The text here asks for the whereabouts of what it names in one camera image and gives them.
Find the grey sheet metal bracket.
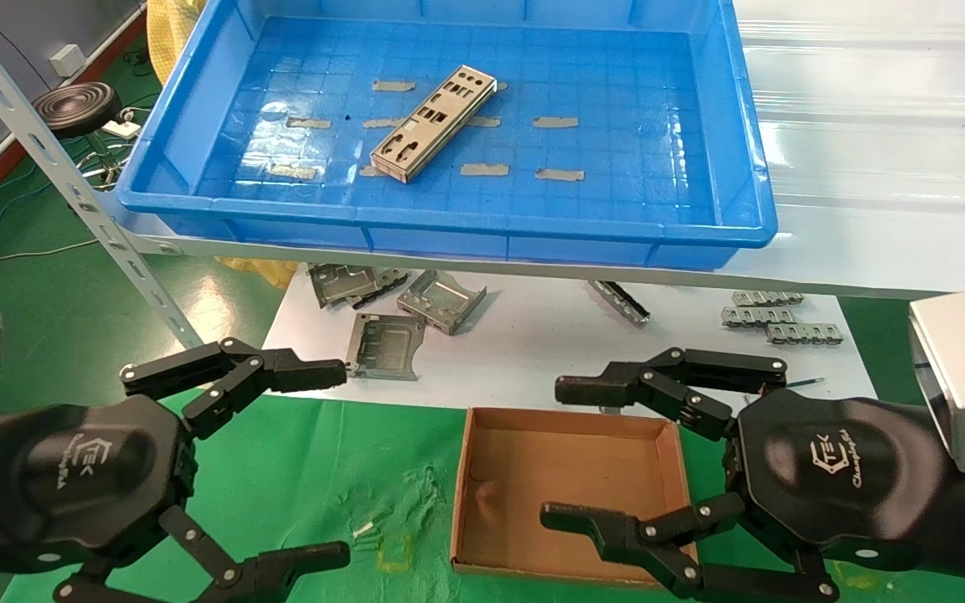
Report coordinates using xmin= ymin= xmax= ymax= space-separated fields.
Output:
xmin=344 ymin=312 xmax=429 ymax=382
xmin=308 ymin=263 xmax=383 ymax=309
xmin=347 ymin=266 xmax=410 ymax=309
xmin=396 ymin=269 xmax=488 ymax=336

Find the grey perforated steel upright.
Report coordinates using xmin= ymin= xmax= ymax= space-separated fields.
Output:
xmin=0 ymin=0 xmax=205 ymax=351

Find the white wall outlet box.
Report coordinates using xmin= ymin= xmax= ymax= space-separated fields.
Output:
xmin=49 ymin=44 xmax=86 ymax=76

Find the white paper sheet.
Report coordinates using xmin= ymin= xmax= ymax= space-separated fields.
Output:
xmin=263 ymin=264 xmax=879 ymax=415

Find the open cardboard box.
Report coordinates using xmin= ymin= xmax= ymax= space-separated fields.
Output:
xmin=449 ymin=407 xmax=697 ymax=585

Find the white floor cable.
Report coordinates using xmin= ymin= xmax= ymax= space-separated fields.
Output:
xmin=0 ymin=239 xmax=100 ymax=267

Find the tangled cable bundle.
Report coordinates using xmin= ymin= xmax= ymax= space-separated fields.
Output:
xmin=72 ymin=147 xmax=136 ymax=189

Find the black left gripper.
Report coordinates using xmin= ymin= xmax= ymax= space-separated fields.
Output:
xmin=0 ymin=394 xmax=352 ymax=603

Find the blue plastic tray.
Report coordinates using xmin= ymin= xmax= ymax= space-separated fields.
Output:
xmin=114 ymin=0 xmax=779 ymax=271

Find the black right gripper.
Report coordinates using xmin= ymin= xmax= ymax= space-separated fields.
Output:
xmin=724 ymin=388 xmax=952 ymax=554

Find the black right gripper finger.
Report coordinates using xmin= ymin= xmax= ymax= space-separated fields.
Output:
xmin=555 ymin=348 xmax=787 ymax=443
xmin=540 ymin=492 xmax=839 ymax=603

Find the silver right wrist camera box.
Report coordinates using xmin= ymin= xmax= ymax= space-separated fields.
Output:
xmin=908 ymin=286 xmax=965 ymax=475

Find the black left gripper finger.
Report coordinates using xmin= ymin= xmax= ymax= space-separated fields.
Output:
xmin=120 ymin=337 xmax=348 ymax=441

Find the grey metal shelf rail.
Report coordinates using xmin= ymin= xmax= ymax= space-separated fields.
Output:
xmin=97 ymin=209 xmax=965 ymax=301

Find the black round stool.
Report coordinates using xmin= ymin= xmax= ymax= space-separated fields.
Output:
xmin=32 ymin=81 xmax=123 ymax=160

